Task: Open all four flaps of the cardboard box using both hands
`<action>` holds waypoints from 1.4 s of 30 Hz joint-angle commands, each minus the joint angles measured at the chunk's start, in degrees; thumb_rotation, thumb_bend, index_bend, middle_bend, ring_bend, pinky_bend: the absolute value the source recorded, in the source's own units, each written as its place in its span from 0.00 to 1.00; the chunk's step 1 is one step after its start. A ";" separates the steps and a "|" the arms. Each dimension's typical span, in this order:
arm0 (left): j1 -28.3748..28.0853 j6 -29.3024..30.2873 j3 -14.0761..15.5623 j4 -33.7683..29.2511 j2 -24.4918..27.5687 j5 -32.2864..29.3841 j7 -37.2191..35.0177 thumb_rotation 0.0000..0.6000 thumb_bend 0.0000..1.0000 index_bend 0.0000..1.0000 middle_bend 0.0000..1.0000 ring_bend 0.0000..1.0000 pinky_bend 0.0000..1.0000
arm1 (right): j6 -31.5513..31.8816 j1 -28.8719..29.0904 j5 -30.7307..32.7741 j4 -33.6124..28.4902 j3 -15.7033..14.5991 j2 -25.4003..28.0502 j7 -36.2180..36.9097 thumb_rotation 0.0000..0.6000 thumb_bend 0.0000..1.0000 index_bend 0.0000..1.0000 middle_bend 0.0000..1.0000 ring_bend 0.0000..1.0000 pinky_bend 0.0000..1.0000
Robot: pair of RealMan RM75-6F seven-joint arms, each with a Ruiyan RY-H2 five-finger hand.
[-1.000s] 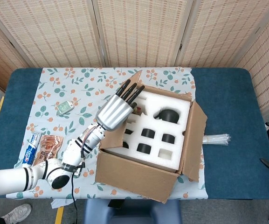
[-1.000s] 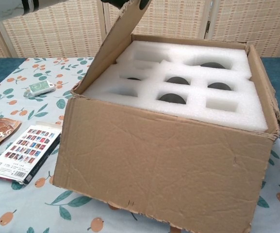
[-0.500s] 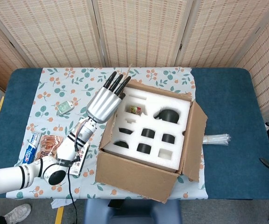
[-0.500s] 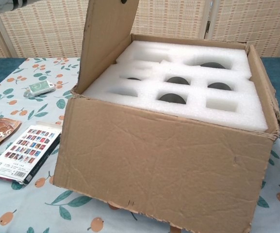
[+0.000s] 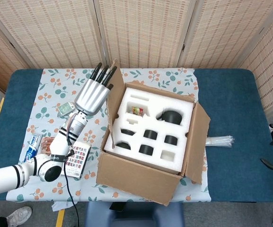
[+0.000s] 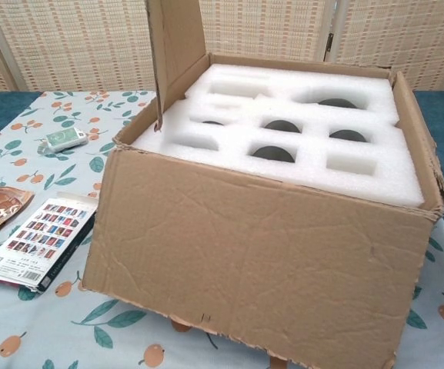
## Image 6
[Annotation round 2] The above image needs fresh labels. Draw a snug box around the small green card pack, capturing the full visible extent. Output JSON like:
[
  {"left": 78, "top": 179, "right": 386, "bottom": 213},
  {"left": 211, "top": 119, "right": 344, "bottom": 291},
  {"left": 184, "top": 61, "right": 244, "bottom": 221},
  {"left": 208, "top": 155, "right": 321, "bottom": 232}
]
[{"left": 36, "top": 128, "right": 90, "bottom": 155}]

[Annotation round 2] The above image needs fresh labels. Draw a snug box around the small dark grey bowl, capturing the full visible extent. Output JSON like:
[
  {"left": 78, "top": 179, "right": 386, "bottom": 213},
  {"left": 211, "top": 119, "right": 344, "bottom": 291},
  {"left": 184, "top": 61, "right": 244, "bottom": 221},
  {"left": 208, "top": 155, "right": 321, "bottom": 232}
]
[
  {"left": 328, "top": 129, "right": 367, "bottom": 143},
  {"left": 263, "top": 119, "right": 303, "bottom": 135},
  {"left": 250, "top": 145, "right": 295, "bottom": 164}
]

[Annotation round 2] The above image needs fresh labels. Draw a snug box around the white patterned card pack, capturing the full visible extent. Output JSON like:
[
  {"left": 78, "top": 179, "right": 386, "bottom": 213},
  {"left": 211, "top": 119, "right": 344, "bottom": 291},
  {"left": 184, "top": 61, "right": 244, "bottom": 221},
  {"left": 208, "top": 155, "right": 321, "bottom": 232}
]
[{"left": 0, "top": 191, "right": 99, "bottom": 295}]

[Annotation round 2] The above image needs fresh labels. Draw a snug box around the floral print tablecloth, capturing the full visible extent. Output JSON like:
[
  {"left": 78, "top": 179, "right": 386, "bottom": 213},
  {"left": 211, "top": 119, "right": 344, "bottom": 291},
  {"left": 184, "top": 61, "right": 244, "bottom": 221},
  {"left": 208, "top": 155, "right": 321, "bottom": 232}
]
[{"left": 0, "top": 90, "right": 444, "bottom": 369}]

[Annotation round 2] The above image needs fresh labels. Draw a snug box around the large dark grey bowl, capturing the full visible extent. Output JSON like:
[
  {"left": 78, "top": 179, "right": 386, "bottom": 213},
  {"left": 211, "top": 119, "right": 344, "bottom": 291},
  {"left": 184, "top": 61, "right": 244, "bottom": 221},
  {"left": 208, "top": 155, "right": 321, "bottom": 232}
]
[{"left": 316, "top": 98, "right": 356, "bottom": 110}]

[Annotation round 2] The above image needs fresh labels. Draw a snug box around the large cardboard box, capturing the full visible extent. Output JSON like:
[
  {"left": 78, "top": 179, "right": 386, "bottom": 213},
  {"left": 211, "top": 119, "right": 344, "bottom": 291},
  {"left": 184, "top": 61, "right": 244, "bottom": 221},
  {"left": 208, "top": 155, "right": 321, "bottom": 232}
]
[{"left": 78, "top": 0, "right": 444, "bottom": 369}]

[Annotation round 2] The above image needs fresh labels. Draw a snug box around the bamboo folding screen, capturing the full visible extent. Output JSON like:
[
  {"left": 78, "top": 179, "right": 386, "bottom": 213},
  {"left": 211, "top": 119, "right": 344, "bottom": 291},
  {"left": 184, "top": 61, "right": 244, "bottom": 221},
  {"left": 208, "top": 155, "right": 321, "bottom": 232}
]
[{"left": 0, "top": 0, "right": 444, "bottom": 97}]

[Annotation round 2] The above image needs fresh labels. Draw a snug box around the white foam insert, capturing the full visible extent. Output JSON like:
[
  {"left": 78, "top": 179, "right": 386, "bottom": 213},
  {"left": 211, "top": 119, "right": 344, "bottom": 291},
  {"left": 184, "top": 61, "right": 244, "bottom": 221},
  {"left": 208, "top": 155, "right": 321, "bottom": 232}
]
[{"left": 131, "top": 63, "right": 426, "bottom": 208}]

